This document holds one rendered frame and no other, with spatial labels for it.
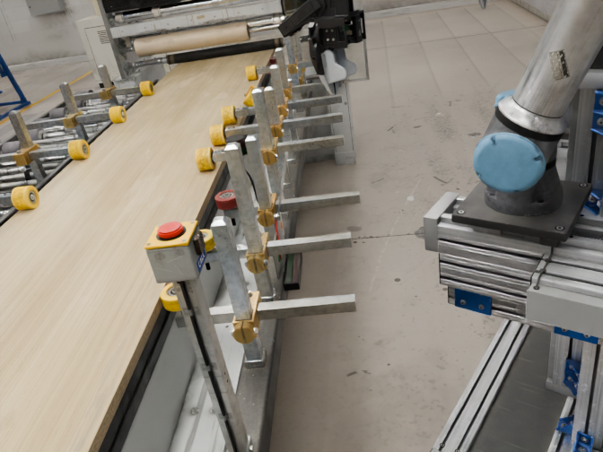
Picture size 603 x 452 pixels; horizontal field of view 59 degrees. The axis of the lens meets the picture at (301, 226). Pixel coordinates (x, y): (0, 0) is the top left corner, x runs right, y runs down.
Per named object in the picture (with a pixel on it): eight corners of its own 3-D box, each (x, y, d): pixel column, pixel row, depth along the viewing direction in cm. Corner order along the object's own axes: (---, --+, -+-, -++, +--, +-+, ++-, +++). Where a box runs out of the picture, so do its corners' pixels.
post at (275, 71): (297, 169, 244) (278, 63, 221) (296, 173, 241) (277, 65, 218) (289, 170, 244) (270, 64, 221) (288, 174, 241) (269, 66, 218)
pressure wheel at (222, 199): (248, 217, 179) (240, 186, 173) (244, 230, 172) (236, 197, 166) (224, 220, 180) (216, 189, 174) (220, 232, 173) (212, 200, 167)
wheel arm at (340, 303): (355, 306, 129) (353, 291, 127) (356, 315, 126) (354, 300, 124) (182, 321, 134) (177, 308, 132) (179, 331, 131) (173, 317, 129)
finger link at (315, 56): (319, 77, 102) (312, 29, 97) (312, 76, 103) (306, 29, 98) (333, 70, 105) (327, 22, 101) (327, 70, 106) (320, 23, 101)
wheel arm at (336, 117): (343, 119, 210) (342, 110, 208) (343, 122, 207) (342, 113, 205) (219, 135, 216) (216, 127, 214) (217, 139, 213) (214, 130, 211)
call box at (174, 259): (208, 259, 91) (197, 219, 87) (199, 283, 85) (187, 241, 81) (169, 264, 92) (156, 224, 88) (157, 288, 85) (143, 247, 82)
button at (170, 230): (187, 229, 86) (184, 219, 85) (181, 241, 83) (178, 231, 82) (163, 231, 87) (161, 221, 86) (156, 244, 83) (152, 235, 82)
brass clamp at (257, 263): (273, 246, 155) (270, 231, 153) (268, 273, 144) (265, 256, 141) (252, 248, 156) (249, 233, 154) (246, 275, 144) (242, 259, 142)
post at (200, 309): (252, 442, 111) (199, 260, 89) (249, 463, 107) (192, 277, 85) (231, 443, 112) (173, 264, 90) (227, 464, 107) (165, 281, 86)
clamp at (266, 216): (279, 205, 177) (276, 192, 175) (275, 226, 165) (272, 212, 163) (262, 208, 178) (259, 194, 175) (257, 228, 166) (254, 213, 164)
